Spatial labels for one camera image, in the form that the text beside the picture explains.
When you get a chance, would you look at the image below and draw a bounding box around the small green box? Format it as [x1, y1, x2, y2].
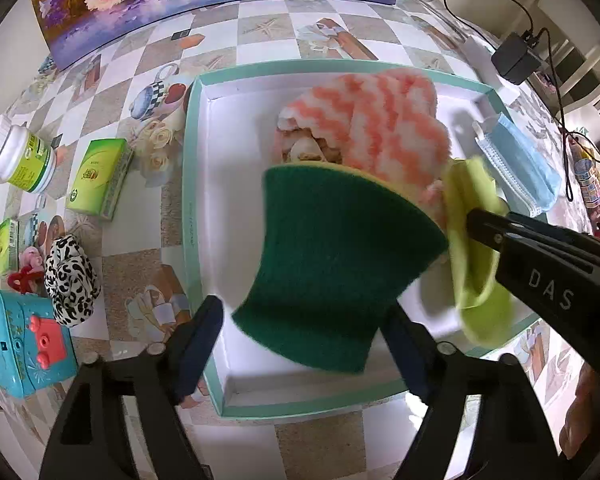
[0, 217, 21, 277]

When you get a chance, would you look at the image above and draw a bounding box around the green scouring pad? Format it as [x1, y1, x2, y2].
[230, 162, 451, 375]

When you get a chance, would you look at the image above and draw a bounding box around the checkered printed tablecloth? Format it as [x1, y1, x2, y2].
[0, 0, 600, 480]

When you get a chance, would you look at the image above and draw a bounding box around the light blue face mask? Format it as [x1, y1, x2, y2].
[472, 112, 563, 218]

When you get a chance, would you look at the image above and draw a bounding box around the pink white striped cloth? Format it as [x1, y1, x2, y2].
[277, 71, 452, 211]

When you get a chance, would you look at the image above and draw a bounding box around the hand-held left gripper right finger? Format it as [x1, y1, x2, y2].
[380, 305, 563, 480]

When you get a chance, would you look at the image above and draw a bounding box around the teal box with red toy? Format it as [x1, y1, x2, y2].
[0, 287, 78, 401]

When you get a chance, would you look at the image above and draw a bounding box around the teal-rimmed white tray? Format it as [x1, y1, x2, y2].
[180, 57, 541, 420]

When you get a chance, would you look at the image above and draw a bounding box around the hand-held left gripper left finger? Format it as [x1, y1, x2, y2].
[39, 295, 224, 480]

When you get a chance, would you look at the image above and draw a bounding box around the black power adapter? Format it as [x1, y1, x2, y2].
[491, 31, 542, 86]

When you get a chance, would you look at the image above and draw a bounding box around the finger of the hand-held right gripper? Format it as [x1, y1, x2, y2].
[466, 207, 531, 261]

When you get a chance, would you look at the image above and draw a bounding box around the leopard print scrunchie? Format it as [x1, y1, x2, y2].
[44, 234, 102, 328]

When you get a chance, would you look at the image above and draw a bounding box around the floral painting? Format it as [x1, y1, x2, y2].
[30, 0, 405, 71]

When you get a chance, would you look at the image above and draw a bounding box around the person's right hand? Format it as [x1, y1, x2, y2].
[562, 365, 600, 461]

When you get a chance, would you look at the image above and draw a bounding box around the black cable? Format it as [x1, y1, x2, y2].
[442, 0, 600, 201]

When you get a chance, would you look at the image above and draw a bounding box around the yellow-green cloth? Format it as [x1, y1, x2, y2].
[440, 155, 516, 348]

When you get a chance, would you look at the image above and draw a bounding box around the green tissue box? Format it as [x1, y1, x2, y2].
[64, 138, 135, 221]

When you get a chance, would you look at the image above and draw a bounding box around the red bow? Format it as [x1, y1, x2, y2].
[6, 265, 46, 296]

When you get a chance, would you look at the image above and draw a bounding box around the white bottle green label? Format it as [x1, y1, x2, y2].
[0, 114, 58, 195]

